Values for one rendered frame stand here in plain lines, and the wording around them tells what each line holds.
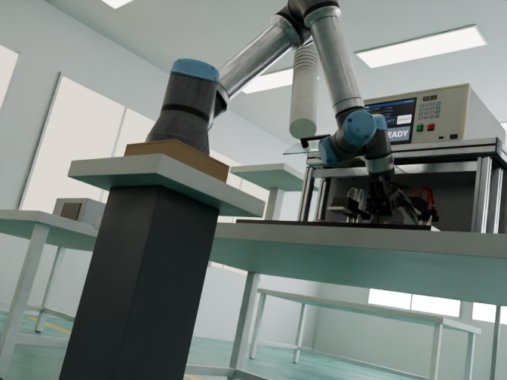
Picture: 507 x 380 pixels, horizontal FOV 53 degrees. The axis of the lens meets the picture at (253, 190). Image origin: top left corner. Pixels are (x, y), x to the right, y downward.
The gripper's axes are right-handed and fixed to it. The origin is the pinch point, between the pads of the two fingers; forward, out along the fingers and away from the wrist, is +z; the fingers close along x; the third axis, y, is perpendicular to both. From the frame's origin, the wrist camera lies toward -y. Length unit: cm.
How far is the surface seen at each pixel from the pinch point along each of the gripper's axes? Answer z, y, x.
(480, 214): -1.3, -11.4, 19.6
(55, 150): -16, -136, -472
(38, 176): 4, -108, -472
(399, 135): -20.9, -32.4, -10.6
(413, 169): -12.3, -21.2, -2.2
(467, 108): -26.0, -37.3, 11.0
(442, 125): -22.4, -33.7, 3.9
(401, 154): -16.1, -25.0, -7.3
